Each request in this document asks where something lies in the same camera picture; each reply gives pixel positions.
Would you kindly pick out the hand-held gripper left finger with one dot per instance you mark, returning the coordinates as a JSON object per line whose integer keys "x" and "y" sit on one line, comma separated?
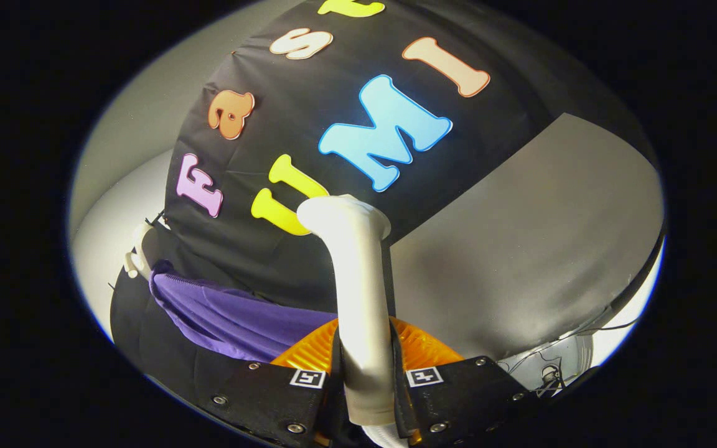
{"x": 271, "y": 398}

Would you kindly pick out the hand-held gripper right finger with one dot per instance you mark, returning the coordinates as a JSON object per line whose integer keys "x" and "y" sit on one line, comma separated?
{"x": 458, "y": 398}

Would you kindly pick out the purple jacket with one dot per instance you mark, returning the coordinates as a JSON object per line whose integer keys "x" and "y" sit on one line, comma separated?
{"x": 240, "y": 317}

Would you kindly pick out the white garment steamer head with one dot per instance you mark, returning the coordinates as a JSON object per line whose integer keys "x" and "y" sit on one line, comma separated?
{"x": 361, "y": 298}

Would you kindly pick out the white clothes hanger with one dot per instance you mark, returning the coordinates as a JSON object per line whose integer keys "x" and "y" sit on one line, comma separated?
{"x": 137, "y": 258}

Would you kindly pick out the grey cabinet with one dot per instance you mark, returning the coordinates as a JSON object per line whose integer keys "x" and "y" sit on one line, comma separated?
{"x": 520, "y": 249}

